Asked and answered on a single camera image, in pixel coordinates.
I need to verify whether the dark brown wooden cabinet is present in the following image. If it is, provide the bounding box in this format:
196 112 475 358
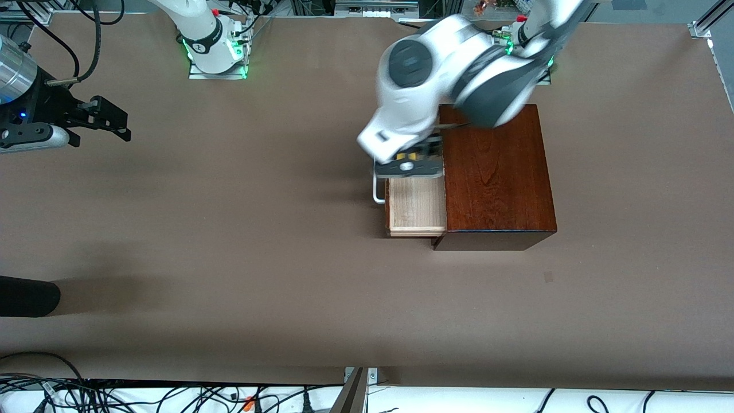
431 103 558 252

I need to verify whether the white power strip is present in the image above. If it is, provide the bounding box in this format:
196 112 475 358
334 0 420 19

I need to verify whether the black cylindrical object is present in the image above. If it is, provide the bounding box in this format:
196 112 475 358
0 275 61 318

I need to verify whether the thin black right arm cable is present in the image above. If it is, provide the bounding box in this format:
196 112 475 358
17 0 81 81

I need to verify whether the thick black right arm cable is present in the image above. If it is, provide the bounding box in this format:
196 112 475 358
49 0 126 87

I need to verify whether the aluminium frame profile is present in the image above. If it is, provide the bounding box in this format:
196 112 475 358
688 0 726 40
0 7 55 25

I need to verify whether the looped black cable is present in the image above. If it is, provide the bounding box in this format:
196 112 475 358
0 351 87 382

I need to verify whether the aluminium post with bracket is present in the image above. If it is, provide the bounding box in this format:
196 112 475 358
331 367 378 413

